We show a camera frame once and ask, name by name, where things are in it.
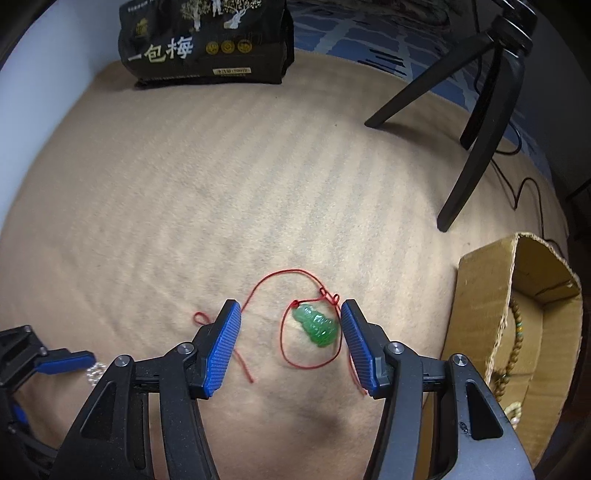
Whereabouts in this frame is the black power cable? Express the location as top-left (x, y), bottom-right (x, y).
top-left (469, 0), bottom-right (567, 259)

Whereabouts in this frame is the black tripod stand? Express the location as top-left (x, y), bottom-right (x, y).
top-left (365, 1), bottom-right (537, 232)

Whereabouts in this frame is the black snack bag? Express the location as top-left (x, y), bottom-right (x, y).
top-left (118, 0), bottom-right (294, 88)

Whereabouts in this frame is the white pearl bracelet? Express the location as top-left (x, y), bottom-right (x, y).
top-left (85, 360), bottom-right (108, 387)

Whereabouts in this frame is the green jade pendant red cord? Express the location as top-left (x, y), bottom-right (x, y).
top-left (192, 268), bottom-right (371, 398)

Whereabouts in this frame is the brown cardboard box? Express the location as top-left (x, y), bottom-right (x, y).
top-left (443, 232), bottom-right (583, 465)

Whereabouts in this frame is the brown wooden bead necklace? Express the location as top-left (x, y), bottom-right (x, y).
top-left (489, 297), bottom-right (528, 407)

